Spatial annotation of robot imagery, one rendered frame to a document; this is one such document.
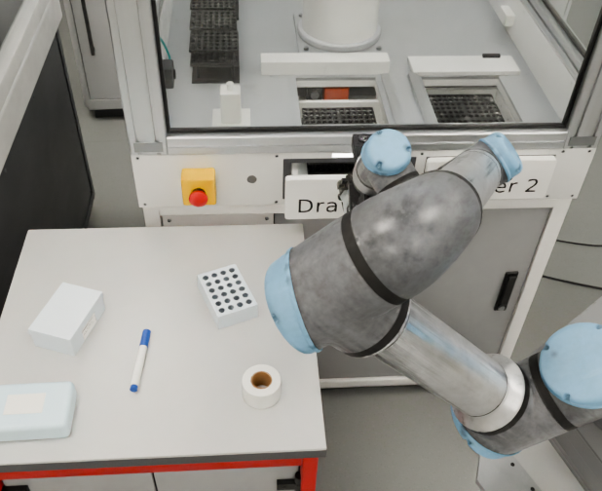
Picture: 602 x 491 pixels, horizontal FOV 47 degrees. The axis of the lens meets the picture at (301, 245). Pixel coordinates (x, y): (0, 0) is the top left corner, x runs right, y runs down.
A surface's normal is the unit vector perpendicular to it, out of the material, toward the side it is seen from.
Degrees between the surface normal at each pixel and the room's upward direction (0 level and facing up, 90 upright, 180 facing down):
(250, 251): 0
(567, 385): 38
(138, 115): 90
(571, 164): 90
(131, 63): 90
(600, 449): 45
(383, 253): 52
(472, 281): 90
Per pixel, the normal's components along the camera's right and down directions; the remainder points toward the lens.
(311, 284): -0.51, 0.00
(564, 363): -0.54, -0.40
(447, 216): 0.48, -0.26
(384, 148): 0.07, -0.20
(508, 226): 0.07, 0.69
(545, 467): 0.04, -0.73
